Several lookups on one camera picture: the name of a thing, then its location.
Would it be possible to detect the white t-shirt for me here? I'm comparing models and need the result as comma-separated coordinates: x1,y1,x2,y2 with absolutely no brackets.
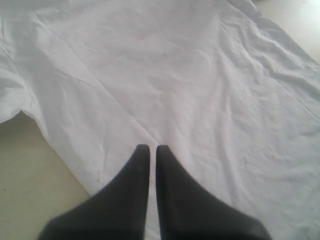
0,0,320,240

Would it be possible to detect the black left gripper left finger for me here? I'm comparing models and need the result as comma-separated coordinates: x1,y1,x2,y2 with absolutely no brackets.
38,144,150,240

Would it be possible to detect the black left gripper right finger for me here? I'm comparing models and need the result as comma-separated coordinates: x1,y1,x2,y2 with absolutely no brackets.
155,145,271,240

